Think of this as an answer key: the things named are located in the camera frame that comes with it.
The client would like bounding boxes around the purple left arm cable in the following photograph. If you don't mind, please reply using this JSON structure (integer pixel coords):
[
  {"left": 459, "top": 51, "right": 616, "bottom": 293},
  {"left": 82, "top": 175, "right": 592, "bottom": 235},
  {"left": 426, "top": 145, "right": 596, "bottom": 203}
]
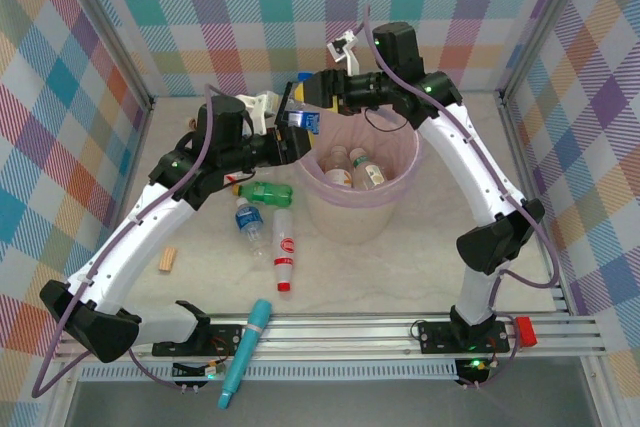
[{"left": 32, "top": 84, "right": 216, "bottom": 398}]

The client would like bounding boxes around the teal marker pen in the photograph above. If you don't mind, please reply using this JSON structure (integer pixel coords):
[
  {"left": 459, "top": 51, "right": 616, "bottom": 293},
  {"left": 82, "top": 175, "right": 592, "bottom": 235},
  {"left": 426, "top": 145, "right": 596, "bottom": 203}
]
[{"left": 216, "top": 298, "right": 274, "bottom": 410}]

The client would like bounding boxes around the orange label plastic bottle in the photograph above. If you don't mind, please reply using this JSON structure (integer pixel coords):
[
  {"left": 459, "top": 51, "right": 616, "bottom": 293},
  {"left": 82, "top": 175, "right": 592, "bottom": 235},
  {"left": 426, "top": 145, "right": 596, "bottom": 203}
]
[{"left": 323, "top": 145, "right": 354, "bottom": 189}]

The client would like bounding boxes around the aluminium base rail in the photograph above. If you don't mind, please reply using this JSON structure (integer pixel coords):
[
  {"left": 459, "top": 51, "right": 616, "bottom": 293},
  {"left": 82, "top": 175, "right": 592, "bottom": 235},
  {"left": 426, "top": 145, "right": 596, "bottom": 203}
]
[{"left": 53, "top": 314, "right": 604, "bottom": 364}]

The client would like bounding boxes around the green plastic bottle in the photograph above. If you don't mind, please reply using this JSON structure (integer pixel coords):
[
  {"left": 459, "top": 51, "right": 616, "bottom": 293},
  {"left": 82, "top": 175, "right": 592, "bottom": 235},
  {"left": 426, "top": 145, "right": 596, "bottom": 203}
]
[{"left": 231, "top": 180, "right": 295, "bottom": 209}]

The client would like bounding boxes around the small wooden block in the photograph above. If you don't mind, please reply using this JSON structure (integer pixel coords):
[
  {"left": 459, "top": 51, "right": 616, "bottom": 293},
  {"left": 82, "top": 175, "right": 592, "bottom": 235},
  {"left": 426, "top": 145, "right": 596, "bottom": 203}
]
[{"left": 158, "top": 245, "right": 180, "bottom": 275}]

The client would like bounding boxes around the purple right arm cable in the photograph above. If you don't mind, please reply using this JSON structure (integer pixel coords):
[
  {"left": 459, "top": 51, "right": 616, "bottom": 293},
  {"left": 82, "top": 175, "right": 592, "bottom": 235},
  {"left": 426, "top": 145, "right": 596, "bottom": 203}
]
[{"left": 363, "top": 4, "right": 561, "bottom": 393}]

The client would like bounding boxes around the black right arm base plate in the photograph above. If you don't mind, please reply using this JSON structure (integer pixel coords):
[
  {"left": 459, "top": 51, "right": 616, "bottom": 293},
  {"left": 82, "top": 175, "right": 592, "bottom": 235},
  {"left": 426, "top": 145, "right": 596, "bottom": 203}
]
[{"left": 416, "top": 320, "right": 512, "bottom": 356}]

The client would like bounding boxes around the white bottle red cap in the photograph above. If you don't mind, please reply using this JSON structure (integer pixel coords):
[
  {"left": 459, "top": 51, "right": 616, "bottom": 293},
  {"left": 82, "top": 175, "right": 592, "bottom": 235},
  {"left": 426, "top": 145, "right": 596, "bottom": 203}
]
[{"left": 272, "top": 207, "right": 297, "bottom": 294}]

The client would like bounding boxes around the red plastic block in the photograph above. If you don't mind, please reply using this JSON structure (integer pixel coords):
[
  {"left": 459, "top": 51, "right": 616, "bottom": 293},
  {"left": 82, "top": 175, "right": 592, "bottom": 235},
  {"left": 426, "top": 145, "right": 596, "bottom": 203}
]
[{"left": 514, "top": 315, "right": 538, "bottom": 347}]

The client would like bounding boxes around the blue label water bottle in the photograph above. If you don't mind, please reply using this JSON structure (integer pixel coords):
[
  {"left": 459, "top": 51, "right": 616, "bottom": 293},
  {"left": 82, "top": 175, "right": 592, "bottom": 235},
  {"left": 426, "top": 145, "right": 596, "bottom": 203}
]
[
  {"left": 276, "top": 107, "right": 322, "bottom": 137},
  {"left": 233, "top": 197, "right": 267, "bottom": 259}
]

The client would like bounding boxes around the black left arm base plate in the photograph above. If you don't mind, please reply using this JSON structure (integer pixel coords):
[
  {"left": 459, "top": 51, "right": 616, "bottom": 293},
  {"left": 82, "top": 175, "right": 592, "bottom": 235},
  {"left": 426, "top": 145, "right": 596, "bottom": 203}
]
[{"left": 151, "top": 320, "right": 245, "bottom": 357}]

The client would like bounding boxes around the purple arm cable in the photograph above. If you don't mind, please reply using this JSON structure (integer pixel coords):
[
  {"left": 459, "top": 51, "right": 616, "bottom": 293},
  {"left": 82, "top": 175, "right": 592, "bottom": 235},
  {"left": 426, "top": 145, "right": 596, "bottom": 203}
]
[
  {"left": 32, "top": 84, "right": 216, "bottom": 398},
  {"left": 363, "top": 4, "right": 561, "bottom": 393}
]

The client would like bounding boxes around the aluminium frame post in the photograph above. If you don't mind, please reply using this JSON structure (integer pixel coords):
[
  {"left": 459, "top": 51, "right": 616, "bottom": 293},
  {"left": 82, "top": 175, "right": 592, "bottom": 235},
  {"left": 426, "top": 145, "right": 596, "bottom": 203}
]
[
  {"left": 497, "top": 0, "right": 599, "bottom": 103},
  {"left": 57, "top": 0, "right": 156, "bottom": 111}
]

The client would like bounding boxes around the beige plastic bin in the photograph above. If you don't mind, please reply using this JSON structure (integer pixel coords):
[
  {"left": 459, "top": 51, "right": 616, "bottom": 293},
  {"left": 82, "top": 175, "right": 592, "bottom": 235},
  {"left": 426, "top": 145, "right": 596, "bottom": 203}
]
[{"left": 294, "top": 106, "right": 425, "bottom": 247}]

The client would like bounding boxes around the white slotted cable duct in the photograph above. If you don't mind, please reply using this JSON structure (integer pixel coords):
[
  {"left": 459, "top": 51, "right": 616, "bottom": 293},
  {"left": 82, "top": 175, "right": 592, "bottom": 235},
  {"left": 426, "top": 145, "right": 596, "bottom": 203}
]
[{"left": 78, "top": 364, "right": 460, "bottom": 382}]

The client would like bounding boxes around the clear bottle green cap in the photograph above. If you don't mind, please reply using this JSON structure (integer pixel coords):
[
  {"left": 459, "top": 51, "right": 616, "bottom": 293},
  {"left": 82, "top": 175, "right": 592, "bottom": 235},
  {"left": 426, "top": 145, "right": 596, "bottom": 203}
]
[{"left": 349, "top": 146, "right": 390, "bottom": 189}]

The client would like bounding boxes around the small electronics board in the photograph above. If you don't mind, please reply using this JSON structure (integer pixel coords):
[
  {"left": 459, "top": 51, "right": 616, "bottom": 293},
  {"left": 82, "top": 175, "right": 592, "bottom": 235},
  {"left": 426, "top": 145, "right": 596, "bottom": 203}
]
[
  {"left": 455, "top": 356, "right": 494, "bottom": 384},
  {"left": 171, "top": 359, "right": 222, "bottom": 382}
]

